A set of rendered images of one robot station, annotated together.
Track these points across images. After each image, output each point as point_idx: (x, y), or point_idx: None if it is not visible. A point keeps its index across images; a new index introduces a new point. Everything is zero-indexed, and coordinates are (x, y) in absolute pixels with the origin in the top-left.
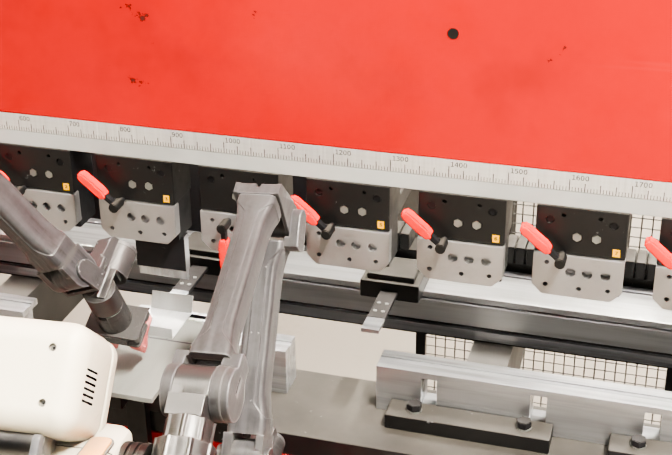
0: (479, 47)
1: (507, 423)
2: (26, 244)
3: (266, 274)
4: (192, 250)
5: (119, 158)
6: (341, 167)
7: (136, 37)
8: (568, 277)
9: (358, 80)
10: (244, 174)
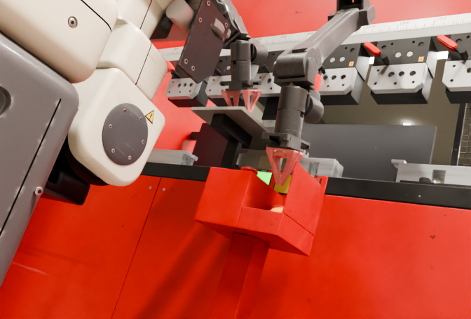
0: None
1: None
2: None
3: (343, 15)
4: None
5: (275, 51)
6: (401, 31)
7: None
8: None
9: None
10: (341, 45)
